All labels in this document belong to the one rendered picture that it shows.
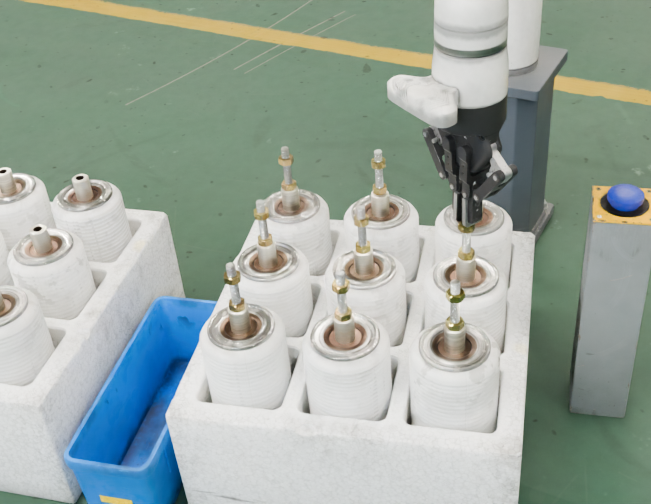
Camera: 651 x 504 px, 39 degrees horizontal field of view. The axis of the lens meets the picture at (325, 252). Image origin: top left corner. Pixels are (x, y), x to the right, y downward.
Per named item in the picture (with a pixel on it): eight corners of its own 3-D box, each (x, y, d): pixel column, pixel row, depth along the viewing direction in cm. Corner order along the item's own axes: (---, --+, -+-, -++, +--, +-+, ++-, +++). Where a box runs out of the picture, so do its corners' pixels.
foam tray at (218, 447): (270, 308, 144) (257, 213, 133) (527, 330, 136) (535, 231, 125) (190, 515, 114) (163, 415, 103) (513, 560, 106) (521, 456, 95)
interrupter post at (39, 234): (40, 243, 119) (33, 222, 117) (57, 245, 119) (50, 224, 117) (31, 254, 117) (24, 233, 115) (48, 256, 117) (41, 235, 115)
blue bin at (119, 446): (171, 356, 137) (156, 294, 130) (241, 365, 134) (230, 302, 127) (82, 524, 114) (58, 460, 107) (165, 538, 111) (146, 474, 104)
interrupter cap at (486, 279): (482, 252, 111) (482, 247, 110) (510, 290, 105) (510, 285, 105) (423, 267, 109) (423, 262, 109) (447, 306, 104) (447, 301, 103)
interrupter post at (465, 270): (471, 270, 108) (471, 247, 106) (479, 282, 107) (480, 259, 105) (451, 275, 108) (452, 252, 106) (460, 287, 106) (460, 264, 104)
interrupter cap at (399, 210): (357, 195, 122) (357, 191, 122) (414, 199, 121) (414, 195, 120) (345, 229, 117) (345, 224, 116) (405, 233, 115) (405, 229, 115)
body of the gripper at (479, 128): (527, 87, 91) (522, 168, 96) (470, 58, 97) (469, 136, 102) (468, 112, 88) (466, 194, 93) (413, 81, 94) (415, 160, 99)
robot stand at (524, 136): (473, 193, 165) (478, 35, 146) (554, 211, 158) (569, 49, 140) (441, 238, 155) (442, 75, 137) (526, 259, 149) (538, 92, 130)
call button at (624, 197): (605, 196, 108) (607, 181, 106) (641, 198, 107) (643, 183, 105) (606, 216, 104) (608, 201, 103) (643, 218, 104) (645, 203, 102)
